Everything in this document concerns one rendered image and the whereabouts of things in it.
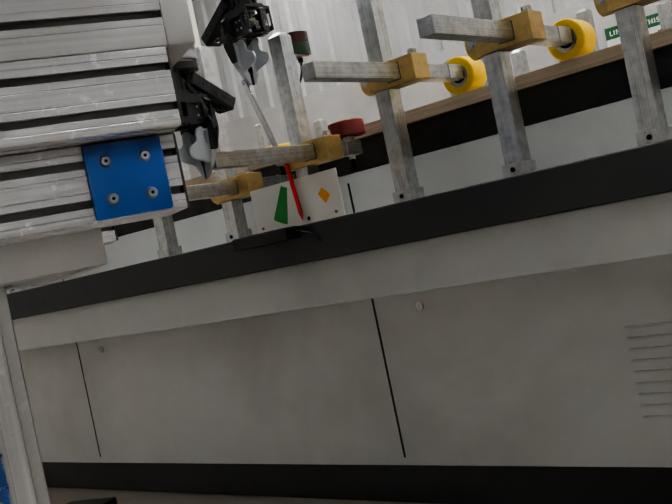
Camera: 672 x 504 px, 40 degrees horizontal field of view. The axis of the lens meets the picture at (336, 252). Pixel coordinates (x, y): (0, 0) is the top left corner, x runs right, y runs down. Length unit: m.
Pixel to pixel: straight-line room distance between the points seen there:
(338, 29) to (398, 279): 8.80
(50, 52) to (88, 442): 2.27
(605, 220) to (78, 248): 0.88
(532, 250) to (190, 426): 1.38
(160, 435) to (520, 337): 1.31
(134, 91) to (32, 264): 0.25
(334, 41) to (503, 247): 9.00
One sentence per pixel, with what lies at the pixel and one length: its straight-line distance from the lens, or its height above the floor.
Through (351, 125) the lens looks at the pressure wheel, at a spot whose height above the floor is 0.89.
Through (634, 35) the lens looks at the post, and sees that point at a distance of 1.56.
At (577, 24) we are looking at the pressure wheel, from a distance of 1.84.
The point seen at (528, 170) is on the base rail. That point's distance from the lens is 1.65.
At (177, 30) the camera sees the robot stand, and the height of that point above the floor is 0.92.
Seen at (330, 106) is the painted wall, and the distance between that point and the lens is 10.58.
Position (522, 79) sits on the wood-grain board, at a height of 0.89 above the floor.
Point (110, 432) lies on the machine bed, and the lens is 3.07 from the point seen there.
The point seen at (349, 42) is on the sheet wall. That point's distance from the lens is 10.48.
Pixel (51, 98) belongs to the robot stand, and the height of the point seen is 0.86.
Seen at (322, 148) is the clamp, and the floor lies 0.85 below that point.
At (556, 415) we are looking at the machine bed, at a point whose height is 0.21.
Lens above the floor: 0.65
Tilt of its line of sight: 1 degrees down
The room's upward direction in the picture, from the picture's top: 12 degrees counter-clockwise
